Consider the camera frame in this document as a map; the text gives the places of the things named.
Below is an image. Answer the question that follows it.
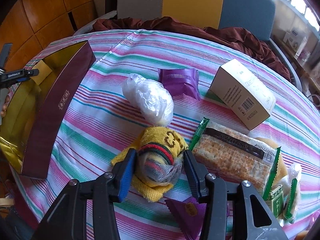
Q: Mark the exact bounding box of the purple triangular snack packet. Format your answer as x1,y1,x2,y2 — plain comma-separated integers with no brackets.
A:
165,197,206,240

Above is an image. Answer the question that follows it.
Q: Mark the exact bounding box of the yellow knitted sock bundle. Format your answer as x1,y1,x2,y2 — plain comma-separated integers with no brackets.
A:
111,126,188,202

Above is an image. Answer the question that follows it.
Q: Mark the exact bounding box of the white plastic-wrapped bundle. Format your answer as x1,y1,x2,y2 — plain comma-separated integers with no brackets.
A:
122,74,174,127

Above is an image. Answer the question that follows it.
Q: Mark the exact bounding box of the yellow sponge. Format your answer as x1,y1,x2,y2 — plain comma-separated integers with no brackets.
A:
255,137,288,185

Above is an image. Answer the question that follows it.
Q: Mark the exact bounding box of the green-edged cracker package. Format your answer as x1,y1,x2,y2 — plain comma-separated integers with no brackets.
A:
189,118,280,200

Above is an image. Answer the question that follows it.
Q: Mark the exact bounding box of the small green tea packet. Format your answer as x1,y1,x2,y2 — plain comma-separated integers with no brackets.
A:
266,184,284,219

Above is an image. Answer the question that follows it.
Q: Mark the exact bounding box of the small white plastic bag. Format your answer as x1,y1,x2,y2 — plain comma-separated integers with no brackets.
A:
279,163,302,224

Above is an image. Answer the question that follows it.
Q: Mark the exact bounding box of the striped bed sheet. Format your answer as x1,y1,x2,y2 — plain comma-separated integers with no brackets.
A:
14,29,319,238

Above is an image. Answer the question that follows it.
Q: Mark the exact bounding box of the beige cardboard box with barcode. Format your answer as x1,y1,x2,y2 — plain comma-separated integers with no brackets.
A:
210,59,276,130

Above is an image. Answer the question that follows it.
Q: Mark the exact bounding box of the dark red blanket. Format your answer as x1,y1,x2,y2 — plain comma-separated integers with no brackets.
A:
93,16,291,81

